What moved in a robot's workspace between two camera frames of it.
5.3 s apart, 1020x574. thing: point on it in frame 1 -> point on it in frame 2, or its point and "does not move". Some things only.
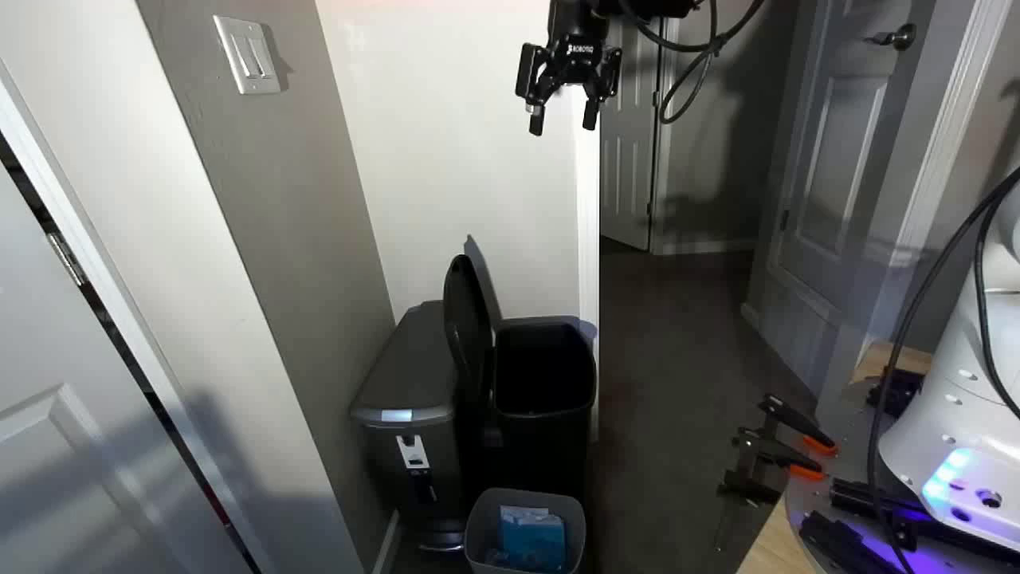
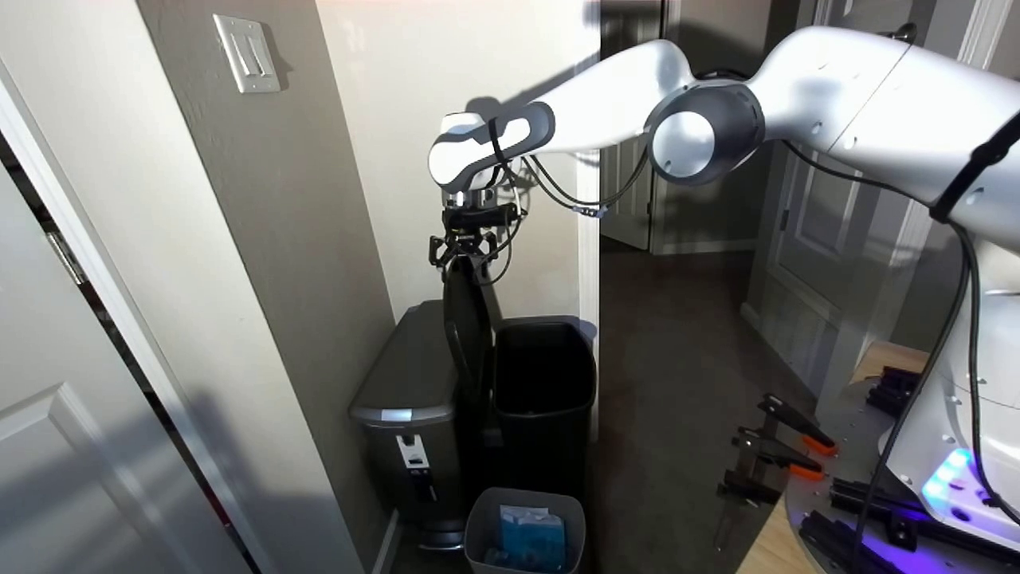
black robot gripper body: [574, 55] -> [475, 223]
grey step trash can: [408, 422] does not move
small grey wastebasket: [527, 529] does not move
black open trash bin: [541, 426] does not move
